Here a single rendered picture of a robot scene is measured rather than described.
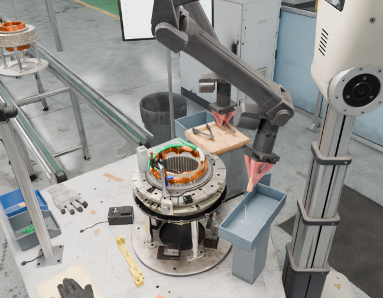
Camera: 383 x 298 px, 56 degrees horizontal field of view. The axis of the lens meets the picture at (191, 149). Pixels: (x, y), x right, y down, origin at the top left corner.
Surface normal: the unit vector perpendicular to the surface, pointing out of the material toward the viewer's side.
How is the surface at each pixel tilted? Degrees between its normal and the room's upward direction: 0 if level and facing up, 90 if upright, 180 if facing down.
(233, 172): 90
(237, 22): 90
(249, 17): 90
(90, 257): 0
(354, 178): 0
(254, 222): 0
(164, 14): 109
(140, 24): 83
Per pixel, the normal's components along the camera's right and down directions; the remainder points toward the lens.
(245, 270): -0.58, 0.46
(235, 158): 0.51, 0.46
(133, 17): 0.14, 0.43
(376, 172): -0.02, -0.83
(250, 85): 0.02, 0.76
